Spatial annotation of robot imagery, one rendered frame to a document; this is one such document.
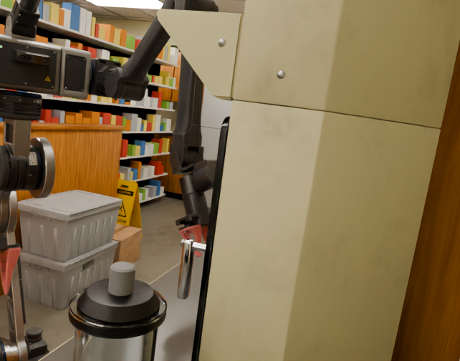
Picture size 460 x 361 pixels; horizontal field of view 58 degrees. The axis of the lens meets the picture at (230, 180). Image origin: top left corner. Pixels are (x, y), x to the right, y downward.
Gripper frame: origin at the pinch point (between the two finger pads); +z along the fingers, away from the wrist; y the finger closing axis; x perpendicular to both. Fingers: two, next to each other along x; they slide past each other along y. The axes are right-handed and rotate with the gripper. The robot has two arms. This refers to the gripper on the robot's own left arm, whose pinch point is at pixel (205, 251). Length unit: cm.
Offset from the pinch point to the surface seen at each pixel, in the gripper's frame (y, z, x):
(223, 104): 315, -210, 285
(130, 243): 109, -33, 228
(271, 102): -29, -12, -53
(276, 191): -28, -2, -50
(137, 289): -41, 5, -36
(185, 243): -30.0, 0.5, -32.7
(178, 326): -14.5, 14.6, -4.1
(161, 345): -21.3, 16.5, -7.4
